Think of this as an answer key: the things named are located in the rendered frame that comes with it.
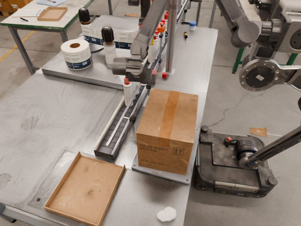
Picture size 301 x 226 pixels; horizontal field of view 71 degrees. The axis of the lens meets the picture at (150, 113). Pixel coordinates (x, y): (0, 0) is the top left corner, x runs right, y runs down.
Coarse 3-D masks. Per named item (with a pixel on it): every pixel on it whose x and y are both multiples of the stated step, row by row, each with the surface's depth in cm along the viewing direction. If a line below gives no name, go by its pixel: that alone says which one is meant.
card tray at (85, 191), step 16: (80, 160) 112; (96, 160) 112; (64, 176) 103; (80, 176) 106; (96, 176) 106; (112, 176) 106; (64, 192) 100; (80, 192) 100; (96, 192) 100; (112, 192) 97; (48, 208) 91; (64, 208) 95; (80, 208) 95; (96, 208) 95; (96, 224) 90
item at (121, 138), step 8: (176, 24) 217; (144, 88) 146; (144, 96) 147; (136, 104) 135; (136, 112) 136; (128, 120) 126; (128, 128) 126; (120, 136) 117; (96, 152) 112; (112, 152) 110
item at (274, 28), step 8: (280, 16) 79; (288, 16) 76; (264, 24) 78; (272, 24) 77; (280, 24) 76; (288, 24) 74; (264, 32) 78; (272, 32) 77; (280, 32) 76; (264, 40) 81; (272, 40) 79; (280, 40) 78; (272, 48) 82
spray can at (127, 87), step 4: (124, 80) 120; (124, 84) 122; (128, 84) 122; (124, 88) 123; (128, 88) 123; (124, 92) 126; (128, 92) 125; (132, 92) 128; (128, 96) 127; (128, 100) 129; (132, 104) 133
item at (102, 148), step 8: (152, 64) 166; (136, 96) 140; (120, 112) 130; (128, 112) 130; (112, 128) 121; (120, 128) 121; (104, 136) 117; (104, 144) 113; (112, 144) 113; (104, 152) 110
